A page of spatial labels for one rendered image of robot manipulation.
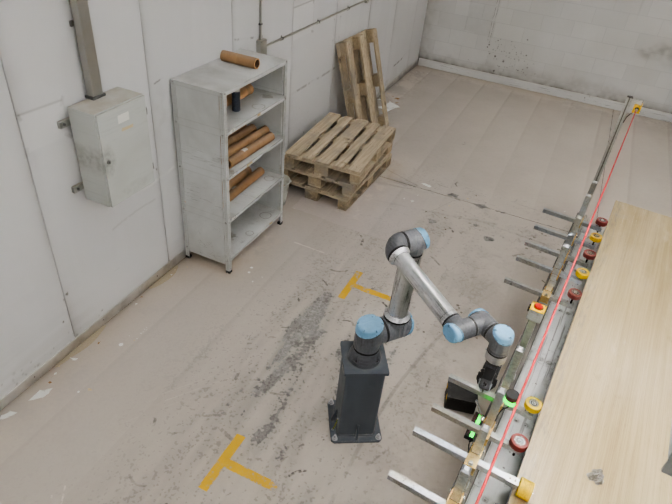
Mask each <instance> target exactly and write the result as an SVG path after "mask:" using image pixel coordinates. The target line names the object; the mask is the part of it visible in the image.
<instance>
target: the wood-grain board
mask: <svg viewBox="0 0 672 504"><path fill-rule="evenodd" d="M671 424H672V218H671V217H668V216H665V215H662V214H658V213H655V212H652V211H649V210H646V209H643V208H639V207H636V206H633V205H630V204H627V203H623V202H620V201H617V200H616V201H615V203H614V206H613V209H612V212H611V214H610V217H609V220H608V223H607V226H606V228H605V231H604V234H603V238H602V240H601V242H600V245H599V248H598V251H597V254H596V257H595V259H594V262H593V265H592V268H591V271H590V274H589V276H588V279H587V282H586V285H585V287H584V290H583V293H582V296H581V299H580V301H579V304H578V307H577V310H576V313H575V315H574V318H573V321H572V324H571V327H570V329H569V332H568V335H567V338H566V341H565V343H564V346H563V349H562V352H561V355H560V357H559V360H558V363H557V366H556V369H555V371H554V374H553V377H552V380H551V383H550V385H549V388H548V391H547V394H546V397H545V399H544V402H543V405H542V409H541V411H540V413H539V416H538V419H537V422H536V425H535V428H534V430H533V433H532V436H531V439H530V442H529V446H528V448H527V450H526V453H525V456H524V458H523V461H522V464H521V467H520V470H519V472H518V475H517V478H518V479H520V480H521V478H522V477H524V478H526V479H528V480H530V481H532V482H534V483H535V488H534V491H533V495H532V496H531V498H530V500H529V502H526V501H524V500H523V499H521V498H519V497H517V496H515V492H516V490H515V489H512V492H511V495H510V498H509V500H508V503H507V504H672V477H671V476H669V475H667V474H665V473H662V472H661V468H662V467H663V465H664V464H665V463H666V461H667V460H668V451H669V442H670V433H671ZM592 469H602V470H603V475H604V478H603V480H604V483H603V484H602V485H596V484H595V482H594V481H590V480H589V479H588V478H587V475H586V474H587V473H590V472H592Z"/></svg>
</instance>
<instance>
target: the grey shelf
mask: <svg viewBox="0 0 672 504"><path fill-rule="evenodd" d="M234 52H235V53H239V54H243V55H247V56H251V57H255V58H259V60H260V66H259V68H258V69H253V68H249V67H245V66H241V65H237V64H233V63H229V62H225V61H222V60H221V59H220V58H218V59H215V60H213V61H211V62H208V63H206V64H204V65H202V66H199V67H197V68H195V69H192V70H190V71H188V72H185V73H183V74H181V75H178V76H176V77H174V78H171V79H170V84H171V95H172V106H173V117H174V128H175V139H176V150H177V161H178V172H179V183H180V194H181V205H182V216H183V227H184V238H185V249H186V255H185V256H186V257H187V258H191V257H192V254H190V253H189V250H190V251H191V252H193V253H196V254H199V255H201V256H204V257H207V258H209V259H212V260H214V261H217V262H220V263H222V264H225V262H226V273H228V274H230V273H231V272H232V260H233V259H234V258H235V257H236V256H237V255H238V254H239V253H240V251H241V250H242V249H243V248H244V247H246V246H247V245H248V244H250V243H251V242H252V241H254V240H255V239H256V238H257V237H258V236H259V235H260V234H261V233H262V232H263V231H264V230H265V229H267V228H268V227H269V226H270V225H271V224H272V223H273V222H274V221H275V220H276V219H277V218H278V217H279V221H278V222H277V224H279V225H281V224H282V223H283V221H282V214H283V185H284V155H285V126H286V97H287V67H288V60H286V59H282V58H278V57H273V56H269V55H265V54H261V53H257V52H253V51H249V50H244V49H241V48H240V49H238V50H236V51H234ZM282 83H283V95H282ZM248 84H251V85H252V86H253V88H254V92H253V93H252V94H250V95H248V96H246V97H245V98H243V99H241V100H240V109H241V110H240V111H239V112H234V111H232V104H231V105H229V106H228V107H227V99H226V96H227V95H229V94H231V93H233V92H235V91H236V90H238V89H240V88H242V87H244V86H246V85H248ZM221 97H222V98H221ZM221 102H222V103H221ZM221 105H222V106H221ZM221 108H222V109H221ZM219 109H220V111H219ZM281 118H282V132H281ZM250 124H254V125H255V126H256V128H257V129H259V128H260V127H262V126H264V125H266V126H267V127H268V128H269V130H270V132H272V133H273V134H274V136H275V139H274V140H273V141H272V142H270V143H269V144H267V145H265V146H264V147H262V148H261V149H259V150H258V151H256V152H255V153H253V154H252V155H250V156H249V157H247V158H246V159H244V160H243V161H241V162H239V163H238V164H236V165H235V166H233V167H232V168H230V169H229V162H228V136H229V135H230V134H232V133H233V132H235V131H236V130H238V129H240V128H241V127H243V126H244V125H247V126H248V125H250ZM220 137H221V144H220ZM226 145H227V146H226ZM226 148H227V149H226ZM280 152H281V166H280ZM223 153H224V154H223ZM223 158H224V159H223ZM221 160H222V164H221ZM248 166H249V167H250V168H251V170H252V172H253V171H254V170H255V169H257V168H258V167H262V168H263V169H264V171H265V173H264V174H263V175H262V176H261V177H260V178H258V179H257V180H256V181H255V182H254V183H252V184H251V185H250V186H249V187H248V188H246V189H245V190H244V191H243V192H242V193H240V194H239V195H238V196H237V197H236V198H234V199H233V200H232V201H231V202H230V194H229V180H230V179H232V178H233V177H235V176H236V175H237V174H239V173H240V172H241V171H243V170H244V169H245V168H247V167H248ZM222 185H223V194H222ZM279 186H280V199H279ZM224 187H225V188H224ZM224 189H225V190H224ZM227 263H228V264H227ZM227 265H228V266H227Z"/></svg>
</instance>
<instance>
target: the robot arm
mask: <svg viewBox="0 0 672 504"><path fill-rule="evenodd" d="M429 246H430V238H429V235H428V233H427V232H426V231H425V230H424V229H423V228H421V227H418V228H413V229H409V230H405V231H401V232H397V233H395V234H393V235H392V236H391V237H390V238H389V239H388V241H387V243H386V246H385V255H386V258H387V260H388V261H389V263H390V264H391V265H396V267H397V270H396V275H395V280H394V284H393V289H392V294H391V298H390V303H389V306H387V307H386V308H385V310H384V314H383V316H380V317H379V316H376V315H373V314H367V315H364V316H362V317H360V318H359V319H358V321H357V324H356V327H355V335H354V342H353V345H352V346H351V347H350V349H349V352H348V358H349V361H350V362H351V363H352V364H353V365H354V366H355V367H357V368H360V369H372V368H375V367H376V366H378V365H379V363H380V361H381V352H380V349H379V347H380V345H381V344H384V343H387V342H390V341H393V340H396V339H399V338H402V337H405V336H407V335H409V334H411V333H412V332H413V330H414V319H412V317H413V316H412V315H411V313H410V312H409V306H410V302H411V298H412V294H413V289H414V290H415V291H416V292H417V293H418V295H419V296H420V297H421V299H422V300H423V301H424V302H425V304H426V305H427V306H428V308H429V309H430V310H431V311H432V313H433V314H434V315H435V317H436V318H437V319H438V320H439V322H440V323H441V324H442V326H443V334H444V336H445V338H446V339H447V340H448V341H449V342H450V343H458V342H462V341H464V340H466V339H469V338H472V337H475V336H478V335H482V336H483V337H484V338H485V339H486V340H487V341H488V342H489V344H488V347H487V348H485V350H487V351H486V353H485V358H486V362H485V363H484V365H483V369H481V370H480V371H481V372H480V371H479V372H478V375H477V377H476V380H477V384H478V387H479V390H480V392H481V393H486V392H488V391H490V390H492V389H493V388H494V387H495V386H496V384H497V381H498V380H497V379H496V378H497V377H498V374H499V372H500V369H501V366H502V365H503V364H504V363H505V361H506V359H507V356H508V353H509V350H510V348H511V345H512V343H513V341H514V332H513V330H512V329H511V328H510V327H509V326H507V325H504V324H499V323H498V322H497V321H496V320H495V319H494V318H493V317H492V316H491V315H490V314H489V313H488V312H487V311H485V310H484V309H482V308H477V309H475V310H473V311H472V312H471V313H470V314H469V315H468V317H465V318H462V317H461V316H460V315H459V314H458V313H457V312H456V311H455V309H454V308H453V307H452V306H451V305H450V303H449V302H448V301H447V300H446V298H445V297H444V296H443V295H442V294H441V292H440V291H439V290H438V289H437V287H436V286H435V285H434V284H433V283H432V281H431V280H430V279H429V278H428V276H427V275H426V274H425V273H424V272H423V270H422V269H421V268H420V267H419V265H420V261H421V257H422V255H423V251H424V249H427V248H429ZM499 366H500V367H499ZM482 391H483V392H482Z"/></svg>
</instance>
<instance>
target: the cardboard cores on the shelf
mask: <svg viewBox="0 0 672 504"><path fill-rule="evenodd" d="M253 92H254V88H253V86H252V85H251V84H248V85H246V86H244V87H242V88H240V100H241V99H243V98H245V97H246V96H248V95H250V94H252V93H253ZM226 99H227V107H228V106H229V105H231V104H232V94H229V95H227V96H226ZM274 139H275V136H274V134H273V133H272V132H270V130H269V128H268V127H267V126H266V125H264V126H262V127H260V128H259V129H257V128H256V126H255V125H254V124H250V125H248V126H247V125H244V126H243V127H241V128H240V129H238V130H236V131H235V132H233V133H232V134H230V135H229V136H228V162H229V169H230V168H232V167H233V166H235V165H236V164H238V163H239V162H241V161H243V160H244V159H246V158H247V157H249V156H250V155H252V154H253V153H255V152H256V151H258V150H259V149H261V148H262V147H264V146H265V145H267V144H269V143H270V142H272V141H273V140H274ZM264 173H265V171H264V169H263V168H262V167H258V168H257V169H255V170H254V171H253V172H252V170H251V168H250V167H249V166H248V167H247V168H245V169H244V170H243V171H241V172H240V173H239V174H237V175H236V176H235V177H233V178H232V179H230V180H229V194H230V202H231V201H232V200H233V199H234V198H236V197H237V196H238V195H239V194H240V193H242V192H243V191H244V190H245V189H246V188H248V187H249V186H250V185H251V184H252V183H254V182H255V181H256V180H257V179H258V178H260V177H261V176H262V175H263V174H264Z"/></svg>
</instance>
